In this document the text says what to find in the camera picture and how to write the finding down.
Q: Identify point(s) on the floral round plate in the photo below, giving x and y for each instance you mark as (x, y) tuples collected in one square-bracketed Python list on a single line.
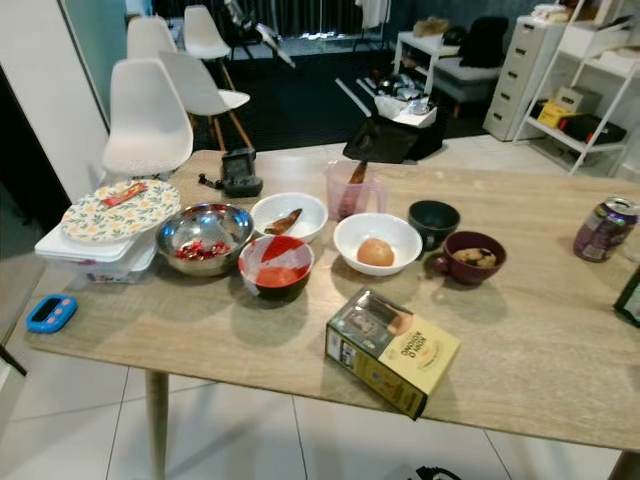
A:
[(120, 220)]

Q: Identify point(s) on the red snack packet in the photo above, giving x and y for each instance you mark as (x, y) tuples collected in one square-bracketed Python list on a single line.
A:
[(125, 194)]

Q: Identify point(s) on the white plastic container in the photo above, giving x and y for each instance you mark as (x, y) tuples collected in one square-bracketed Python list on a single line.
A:
[(90, 258)]

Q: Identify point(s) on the dark green pouch white label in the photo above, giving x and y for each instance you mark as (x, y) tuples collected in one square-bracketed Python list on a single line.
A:
[(630, 298)]

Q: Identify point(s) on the purple drink can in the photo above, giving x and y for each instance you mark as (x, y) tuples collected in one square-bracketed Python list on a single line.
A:
[(605, 230)]

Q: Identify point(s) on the stainless steel bowl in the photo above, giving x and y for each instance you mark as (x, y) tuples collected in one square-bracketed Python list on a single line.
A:
[(205, 220)]

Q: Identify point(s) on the black floor rug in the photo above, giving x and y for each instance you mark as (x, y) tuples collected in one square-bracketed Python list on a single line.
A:
[(300, 100)]

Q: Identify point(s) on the blue digital timer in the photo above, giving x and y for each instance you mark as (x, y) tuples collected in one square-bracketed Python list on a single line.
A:
[(51, 313)]

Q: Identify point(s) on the black backpack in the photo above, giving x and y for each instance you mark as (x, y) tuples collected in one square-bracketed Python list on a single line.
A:
[(485, 42)]

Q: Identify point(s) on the grey upholstered bench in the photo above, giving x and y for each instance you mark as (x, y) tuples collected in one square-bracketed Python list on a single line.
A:
[(465, 78)]

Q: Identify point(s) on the light wood table leg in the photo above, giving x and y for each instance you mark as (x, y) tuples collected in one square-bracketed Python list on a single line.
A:
[(156, 420), (628, 468)]

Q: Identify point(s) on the red wrapped candies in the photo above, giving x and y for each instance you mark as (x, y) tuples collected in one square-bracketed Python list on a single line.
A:
[(203, 251)]

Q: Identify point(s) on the white tray of metalware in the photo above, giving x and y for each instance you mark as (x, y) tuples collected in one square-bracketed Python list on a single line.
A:
[(408, 110)]

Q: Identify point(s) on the white ceramic bowl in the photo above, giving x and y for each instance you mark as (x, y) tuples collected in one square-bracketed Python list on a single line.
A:
[(400, 240), (310, 215)]

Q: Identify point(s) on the brown fried food piece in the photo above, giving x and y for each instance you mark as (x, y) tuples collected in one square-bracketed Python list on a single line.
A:
[(283, 222)]

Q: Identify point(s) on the white drawer cabinet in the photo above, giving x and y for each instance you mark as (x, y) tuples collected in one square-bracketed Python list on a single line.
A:
[(520, 75)]

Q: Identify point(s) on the pink plastic measuring jug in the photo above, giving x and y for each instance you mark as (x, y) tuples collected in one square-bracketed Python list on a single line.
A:
[(340, 200)]

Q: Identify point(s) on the white side table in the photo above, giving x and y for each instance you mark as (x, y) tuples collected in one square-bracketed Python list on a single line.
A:
[(420, 45)]

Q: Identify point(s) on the dark green bowl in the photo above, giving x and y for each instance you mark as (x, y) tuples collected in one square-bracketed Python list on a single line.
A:
[(433, 235)]

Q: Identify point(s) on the small yellow box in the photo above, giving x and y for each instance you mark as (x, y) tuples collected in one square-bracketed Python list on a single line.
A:
[(554, 113)]

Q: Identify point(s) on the black floor bag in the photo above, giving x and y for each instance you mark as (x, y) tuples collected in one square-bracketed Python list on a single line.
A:
[(390, 140)]

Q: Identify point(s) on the maroon mug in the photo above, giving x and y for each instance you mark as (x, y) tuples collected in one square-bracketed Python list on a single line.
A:
[(465, 277)]

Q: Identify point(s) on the round brown bun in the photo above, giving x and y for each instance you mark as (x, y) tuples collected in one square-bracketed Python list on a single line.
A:
[(375, 252)]

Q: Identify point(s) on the yellow coffee box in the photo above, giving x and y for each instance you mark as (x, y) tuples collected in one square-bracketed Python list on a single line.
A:
[(400, 360)]

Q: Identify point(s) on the brown food chunks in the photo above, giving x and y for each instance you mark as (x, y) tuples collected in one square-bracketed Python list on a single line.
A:
[(475, 258)]

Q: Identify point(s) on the white shell chair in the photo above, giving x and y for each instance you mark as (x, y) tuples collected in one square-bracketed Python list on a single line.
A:
[(205, 30), (195, 85), (147, 120), (150, 35)]

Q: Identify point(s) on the red and white bowl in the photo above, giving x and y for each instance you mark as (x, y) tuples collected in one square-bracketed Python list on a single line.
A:
[(275, 277)]

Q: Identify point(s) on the cream cardboard box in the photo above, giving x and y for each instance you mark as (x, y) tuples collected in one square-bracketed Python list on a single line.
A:
[(575, 98)]

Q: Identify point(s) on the white shelf rack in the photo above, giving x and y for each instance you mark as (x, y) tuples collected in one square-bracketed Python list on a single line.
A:
[(565, 140)]

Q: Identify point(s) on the black flat case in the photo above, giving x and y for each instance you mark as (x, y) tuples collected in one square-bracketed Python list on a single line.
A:
[(592, 128)]

